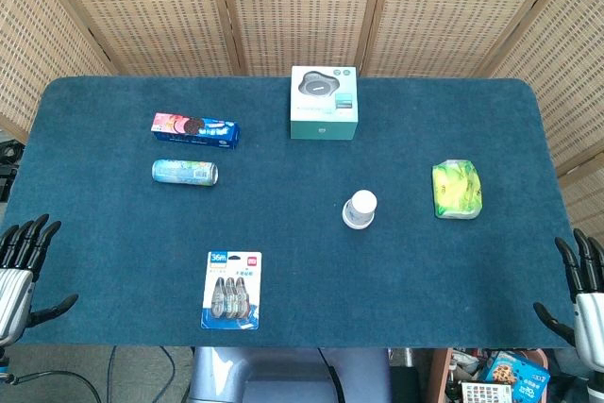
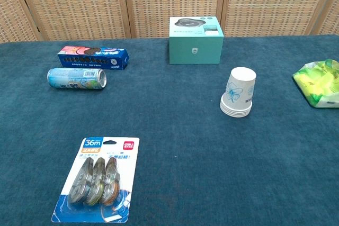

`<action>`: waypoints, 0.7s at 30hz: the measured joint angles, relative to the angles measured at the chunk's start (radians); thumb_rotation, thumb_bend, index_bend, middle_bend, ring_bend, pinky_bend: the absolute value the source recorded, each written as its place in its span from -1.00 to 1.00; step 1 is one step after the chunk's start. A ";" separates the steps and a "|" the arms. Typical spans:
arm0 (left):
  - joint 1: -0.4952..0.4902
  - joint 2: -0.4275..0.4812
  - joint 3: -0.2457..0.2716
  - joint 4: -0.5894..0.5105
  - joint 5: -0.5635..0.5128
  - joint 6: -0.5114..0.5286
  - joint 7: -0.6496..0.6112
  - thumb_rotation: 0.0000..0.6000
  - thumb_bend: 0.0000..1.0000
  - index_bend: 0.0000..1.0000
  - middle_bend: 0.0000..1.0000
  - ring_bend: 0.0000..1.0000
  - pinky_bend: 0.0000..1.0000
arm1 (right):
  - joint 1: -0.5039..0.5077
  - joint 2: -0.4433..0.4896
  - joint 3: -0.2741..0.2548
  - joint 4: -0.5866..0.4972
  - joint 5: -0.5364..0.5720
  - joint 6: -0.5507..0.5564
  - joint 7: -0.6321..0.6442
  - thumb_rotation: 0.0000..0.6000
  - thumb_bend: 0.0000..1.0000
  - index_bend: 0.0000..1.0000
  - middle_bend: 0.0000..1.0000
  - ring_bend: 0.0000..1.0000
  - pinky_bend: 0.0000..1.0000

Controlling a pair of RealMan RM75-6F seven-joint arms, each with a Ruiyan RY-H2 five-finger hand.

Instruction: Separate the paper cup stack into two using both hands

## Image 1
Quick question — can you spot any woven folding screen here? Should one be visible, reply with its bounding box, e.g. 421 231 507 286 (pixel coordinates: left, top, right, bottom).
0 0 604 246

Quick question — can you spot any blue chocolate cookie box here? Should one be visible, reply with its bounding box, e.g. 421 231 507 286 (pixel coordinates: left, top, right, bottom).
481 350 551 403

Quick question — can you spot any brown storage crate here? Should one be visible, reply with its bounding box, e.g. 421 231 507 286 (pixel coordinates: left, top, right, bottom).
431 348 554 403

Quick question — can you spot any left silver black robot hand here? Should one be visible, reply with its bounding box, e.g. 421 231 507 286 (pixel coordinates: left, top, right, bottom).
0 213 80 348

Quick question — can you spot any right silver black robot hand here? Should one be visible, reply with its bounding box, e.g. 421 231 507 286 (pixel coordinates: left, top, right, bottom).
532 227 604 374

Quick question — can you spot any black equipment beside table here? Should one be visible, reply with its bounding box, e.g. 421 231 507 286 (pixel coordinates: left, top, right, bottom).
0 136 25 204

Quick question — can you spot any dark blue table mat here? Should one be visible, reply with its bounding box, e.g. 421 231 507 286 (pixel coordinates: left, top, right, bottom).
0 75 598 350

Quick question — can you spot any green snack bag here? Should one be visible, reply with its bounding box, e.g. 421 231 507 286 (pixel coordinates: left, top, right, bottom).
431 158 486 221

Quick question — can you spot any blue pink cookie box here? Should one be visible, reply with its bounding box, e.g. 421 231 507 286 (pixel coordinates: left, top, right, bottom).
150 112 242 151

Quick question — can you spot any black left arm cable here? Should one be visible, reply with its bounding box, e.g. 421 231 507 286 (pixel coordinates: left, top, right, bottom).
7 370 103 403

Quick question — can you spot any correction tape blister pack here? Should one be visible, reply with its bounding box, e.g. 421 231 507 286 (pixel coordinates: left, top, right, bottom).
200 250 262 331

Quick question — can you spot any white green speaker box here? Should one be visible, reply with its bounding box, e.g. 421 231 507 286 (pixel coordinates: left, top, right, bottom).
289 65 359 141

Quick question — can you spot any light blue drink can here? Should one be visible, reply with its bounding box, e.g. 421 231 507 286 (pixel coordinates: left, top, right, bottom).
151 159 220 187

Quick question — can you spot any blue-grey robot torso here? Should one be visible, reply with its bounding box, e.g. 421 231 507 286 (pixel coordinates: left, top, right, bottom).
188 346 393 403

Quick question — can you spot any black torso cable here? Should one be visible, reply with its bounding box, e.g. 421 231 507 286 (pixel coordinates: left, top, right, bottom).
317 348 344 393

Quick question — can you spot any black floor cable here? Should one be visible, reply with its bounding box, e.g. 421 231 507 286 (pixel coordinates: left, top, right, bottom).
107 345 119 403
159 345 177 403

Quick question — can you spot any white sticker sheet pack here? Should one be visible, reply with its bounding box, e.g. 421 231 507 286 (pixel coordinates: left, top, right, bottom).
460 381 513 403

